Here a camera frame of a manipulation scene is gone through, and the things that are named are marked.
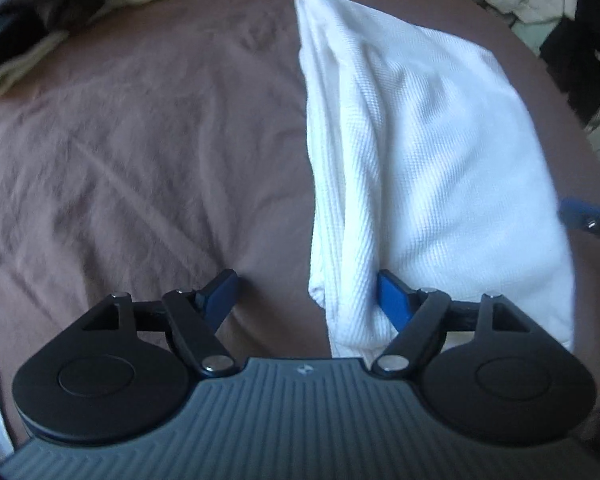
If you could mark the hanging black garment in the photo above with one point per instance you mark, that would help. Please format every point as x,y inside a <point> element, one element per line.
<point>572,57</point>

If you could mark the white waffle pajama top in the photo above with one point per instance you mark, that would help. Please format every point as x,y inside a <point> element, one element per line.
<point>426,163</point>

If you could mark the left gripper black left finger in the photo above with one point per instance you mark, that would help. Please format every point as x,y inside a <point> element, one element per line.
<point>194,317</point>

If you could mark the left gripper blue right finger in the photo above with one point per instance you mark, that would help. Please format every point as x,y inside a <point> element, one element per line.
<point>418,316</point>

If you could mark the mauve bed sheet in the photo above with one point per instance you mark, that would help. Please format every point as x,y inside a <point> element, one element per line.
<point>165,143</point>

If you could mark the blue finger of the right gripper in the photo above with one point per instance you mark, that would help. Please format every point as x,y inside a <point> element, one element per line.
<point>579,215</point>

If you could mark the mint green hanging garment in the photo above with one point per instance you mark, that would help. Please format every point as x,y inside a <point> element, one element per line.
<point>534,35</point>

